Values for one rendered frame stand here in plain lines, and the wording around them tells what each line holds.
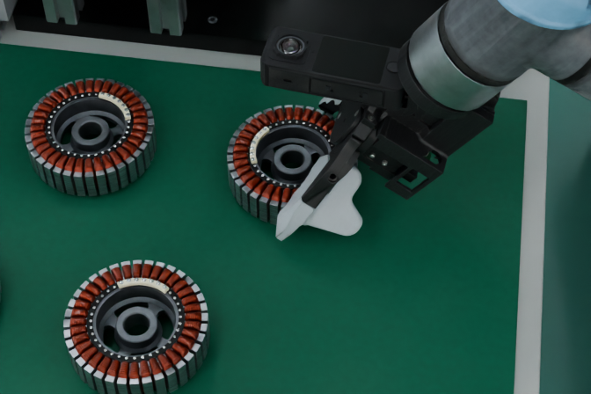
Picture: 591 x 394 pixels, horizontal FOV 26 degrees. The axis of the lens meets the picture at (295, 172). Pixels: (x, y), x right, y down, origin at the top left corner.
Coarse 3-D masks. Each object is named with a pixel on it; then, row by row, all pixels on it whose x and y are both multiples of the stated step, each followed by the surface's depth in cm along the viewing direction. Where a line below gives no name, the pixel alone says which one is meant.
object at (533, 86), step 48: (96, 48) 122; (144, 48) 122; (192, 48) 122; (528, 96) 118; (528, 144) 115; (528, 192) 111; (528, 240) 108; (528, 288) 105; (528, 336) 102; (528, 384) 100
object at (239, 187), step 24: (264, 120) 111; (288, 120) 112; (312, 120) 111; (240, 144) 110; (264, 144) 111; (288, 144) 113; (312, 144) 112; (240, 168) 108; (288, 168) 109; (240, 192) 108; (264, 192) 106; (288, 192) 106; (264, 216) 108
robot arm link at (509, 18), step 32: (480, 0) 87; (512, 0) 84; (544, 0) 83; (576, 0) 83; (448, 32) 90; (480, 32) 87; (512, 32) 86; (544, 32) 85; (576, 32) 86; (480, 64) 89; (512, 64) 88; (544, 64) 88; (576, 64) 87
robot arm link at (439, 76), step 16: (432, 16) 93; (416, 32) 94; (432, 32) 91; (416, 48) 93; (432, 48) 91; (416, 64) 93; (432, 64) 91; (448, 64) 90; (432, 80) 92; (448, 80) 91; (464, 80) 91; (432, 96) 93; (448, 96) 92; (464, 96) 92; (480, 96) 92
